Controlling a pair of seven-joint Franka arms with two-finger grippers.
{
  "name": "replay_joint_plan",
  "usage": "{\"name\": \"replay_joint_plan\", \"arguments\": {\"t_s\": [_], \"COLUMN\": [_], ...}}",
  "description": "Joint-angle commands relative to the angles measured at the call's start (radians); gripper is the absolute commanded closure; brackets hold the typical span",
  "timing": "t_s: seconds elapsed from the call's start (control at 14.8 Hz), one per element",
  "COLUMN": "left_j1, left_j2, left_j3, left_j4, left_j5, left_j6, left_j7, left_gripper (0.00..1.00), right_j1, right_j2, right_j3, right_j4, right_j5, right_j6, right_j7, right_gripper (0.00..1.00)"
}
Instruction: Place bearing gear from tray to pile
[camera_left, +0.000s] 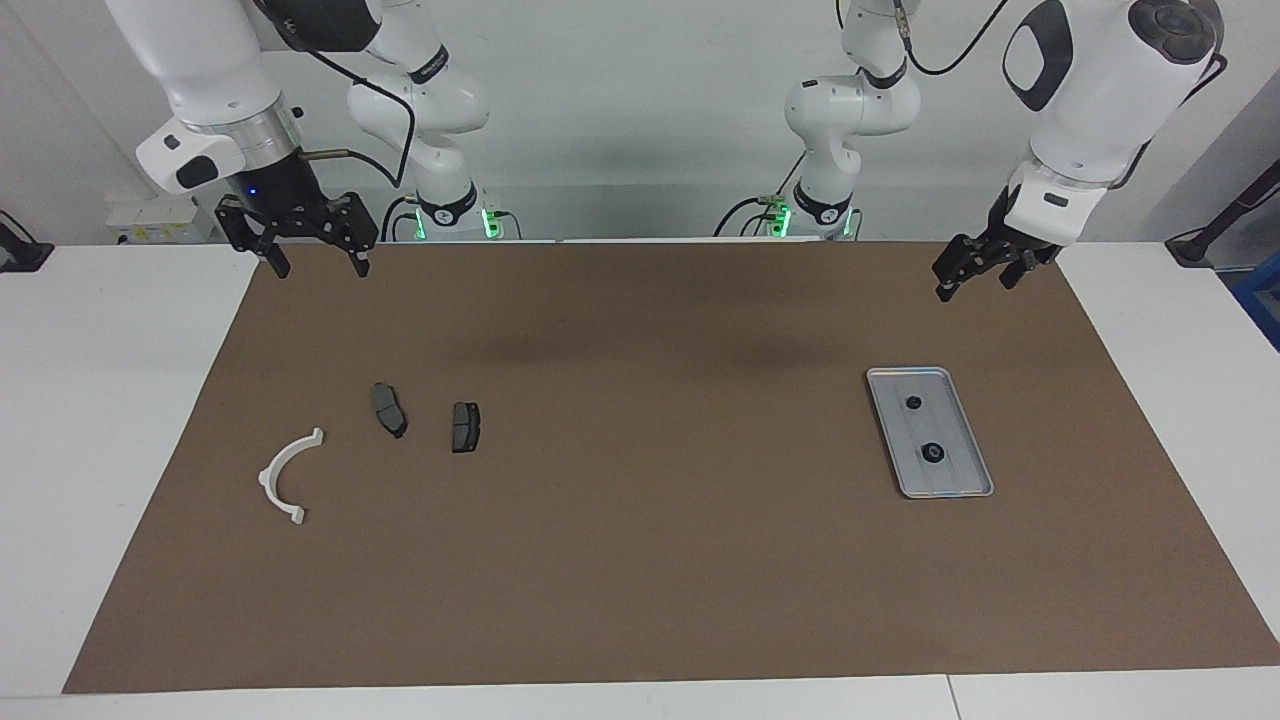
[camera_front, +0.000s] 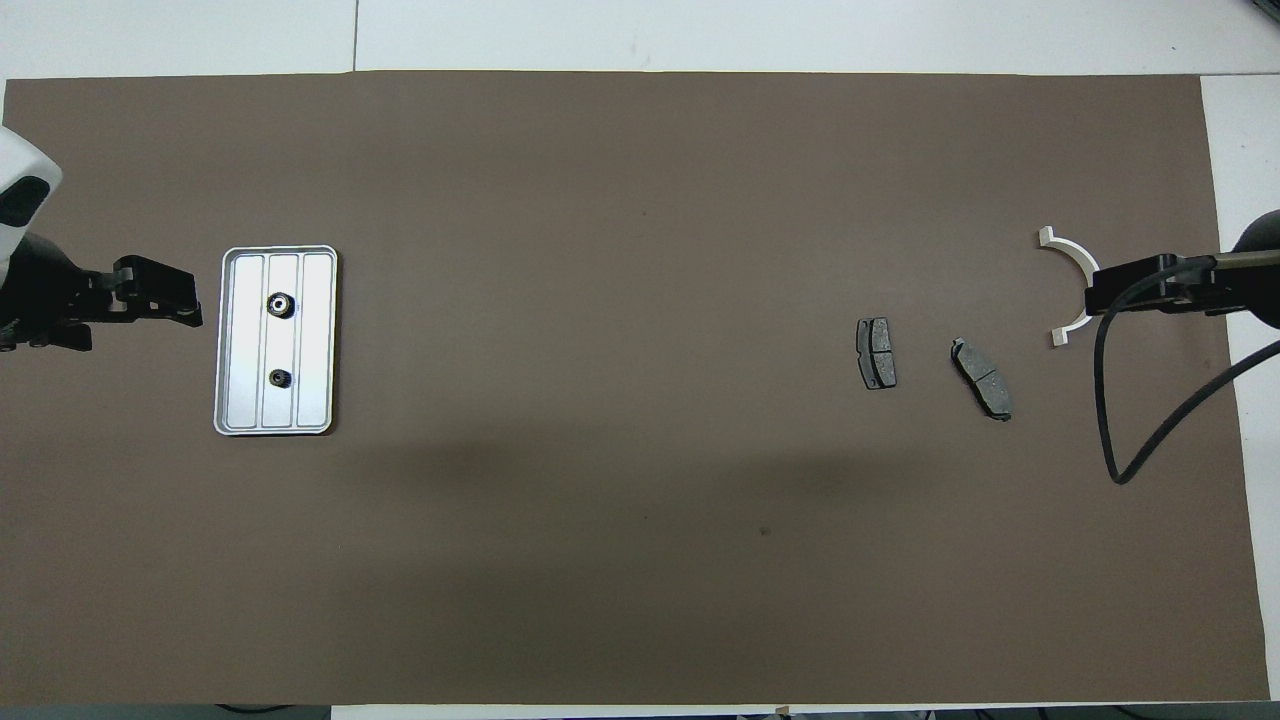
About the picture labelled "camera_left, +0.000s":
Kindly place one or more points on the black clamp mount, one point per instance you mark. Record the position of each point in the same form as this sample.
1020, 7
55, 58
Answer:
20, 250

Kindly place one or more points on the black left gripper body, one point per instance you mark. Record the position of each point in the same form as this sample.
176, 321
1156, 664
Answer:
1000, 250

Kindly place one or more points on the brown table mat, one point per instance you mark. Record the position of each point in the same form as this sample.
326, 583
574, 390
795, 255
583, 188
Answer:
640, 580

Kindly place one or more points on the silver metal tray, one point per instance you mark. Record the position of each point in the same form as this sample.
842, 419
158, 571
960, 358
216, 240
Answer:
955, 475

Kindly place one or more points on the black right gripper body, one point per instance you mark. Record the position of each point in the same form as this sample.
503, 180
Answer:
280, 200

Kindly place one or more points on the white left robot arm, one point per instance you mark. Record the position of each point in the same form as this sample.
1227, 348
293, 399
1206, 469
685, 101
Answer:
1100, 80

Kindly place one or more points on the blue plastic bin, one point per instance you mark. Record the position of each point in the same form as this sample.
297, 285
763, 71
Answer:
1262, 305

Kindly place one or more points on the dark grey brake pad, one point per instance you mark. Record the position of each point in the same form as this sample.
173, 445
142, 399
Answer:
465, 427
389, 410

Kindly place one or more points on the white power box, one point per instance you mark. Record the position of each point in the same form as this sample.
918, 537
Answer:
160, 218

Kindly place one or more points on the white curved plastic bracket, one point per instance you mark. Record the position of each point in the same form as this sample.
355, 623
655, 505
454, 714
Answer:
270, 485

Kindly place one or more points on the large black bearing gear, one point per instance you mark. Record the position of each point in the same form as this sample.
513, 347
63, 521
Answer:
933, 454

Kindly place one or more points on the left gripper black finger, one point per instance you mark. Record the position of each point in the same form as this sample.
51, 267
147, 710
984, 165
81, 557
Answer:
948, 282
1014, 275

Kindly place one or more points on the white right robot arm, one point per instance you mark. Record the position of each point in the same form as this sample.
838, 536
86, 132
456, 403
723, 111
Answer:
200, 50

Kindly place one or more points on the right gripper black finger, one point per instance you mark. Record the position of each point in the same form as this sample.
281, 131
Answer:
358, 260
276, 262

